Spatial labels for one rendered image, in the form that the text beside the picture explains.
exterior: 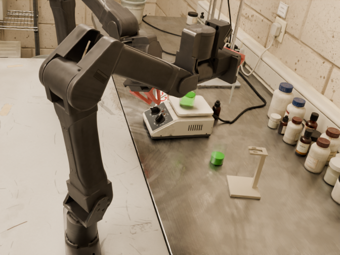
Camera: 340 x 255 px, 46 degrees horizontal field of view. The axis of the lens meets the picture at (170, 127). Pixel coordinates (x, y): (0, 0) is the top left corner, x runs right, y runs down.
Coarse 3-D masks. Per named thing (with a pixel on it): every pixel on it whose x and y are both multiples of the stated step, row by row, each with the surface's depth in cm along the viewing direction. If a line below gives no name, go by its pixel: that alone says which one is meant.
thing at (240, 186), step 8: (256, 152) 100; (264, 152) 100; (264, 160) 102; (256, 168) 104; (232, 176) 110; (256, 176) 104; (232, 184) 107; (240, 184) 107; (248, 184) 107; (256, 184) 106; (232, 192) 104; (240, 192) 104; (248, 192) 104; (256, 192) 105
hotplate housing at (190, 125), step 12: (168, 108) 126; (144, 120) 128; (180, 120) 121; (192, 120) 122; (204, 120) 123; (156, 132) 120; (168, 132) 121; (180, 132) 123; (192, 132) 124; (204, 132) 125
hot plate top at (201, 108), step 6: (198, 96) 132; (174, 102) 126; (198, 102) 128; (204, 102) 128; (174, 108) 123; (180, 108) 123; (198, 108) 124; (204, 108) 125; (210, 108) 125; (180, 114) 120; (186, 114) 120; (192, 114) 121; (198, 114) 122; (204, 114) 122; (210, 114) 123
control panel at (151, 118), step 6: (162, 102) 130; (162, 108) 127; (150, 114) 127; (156, 114) 126; (162, 114) 125; (168, 114) 123; (150, 120) 125; (168, 120) 121; (150, 126) 122; (156, 126) 121
